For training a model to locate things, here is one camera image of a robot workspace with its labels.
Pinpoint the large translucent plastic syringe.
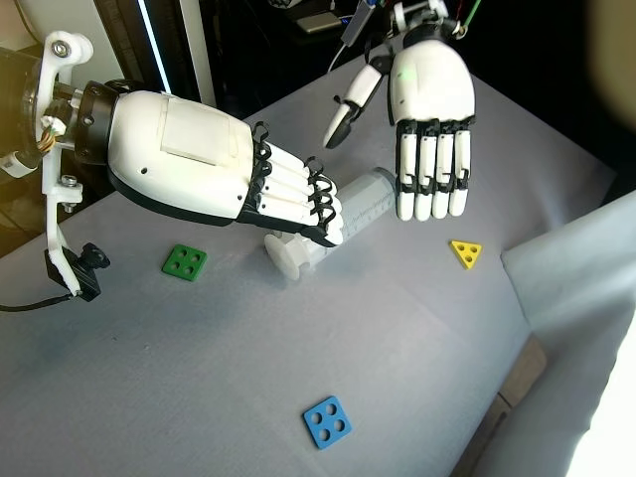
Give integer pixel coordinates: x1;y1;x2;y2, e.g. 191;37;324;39
263;167;398;282

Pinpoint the green square four-hole block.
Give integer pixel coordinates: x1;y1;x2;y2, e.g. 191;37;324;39
160;243;209;283

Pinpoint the yellow triangle three-hole block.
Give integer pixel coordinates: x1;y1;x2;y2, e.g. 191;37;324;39
449;239;484;272

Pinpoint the blue square four-hole block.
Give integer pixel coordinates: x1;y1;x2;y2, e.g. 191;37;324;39
302;396;356;451

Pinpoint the silver flat box device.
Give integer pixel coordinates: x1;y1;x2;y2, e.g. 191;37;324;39
296;13;344;35

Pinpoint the grey table cloth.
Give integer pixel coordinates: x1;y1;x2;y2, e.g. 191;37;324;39
0;48;619;477

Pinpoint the white backdrop sheet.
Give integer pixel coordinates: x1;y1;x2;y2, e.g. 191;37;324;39
464;297;636;477

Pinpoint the white cable with grey plug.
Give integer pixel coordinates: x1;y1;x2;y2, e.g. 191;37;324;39
328;0;382;74

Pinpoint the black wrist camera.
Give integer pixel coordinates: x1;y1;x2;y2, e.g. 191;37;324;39
47;241;111;303

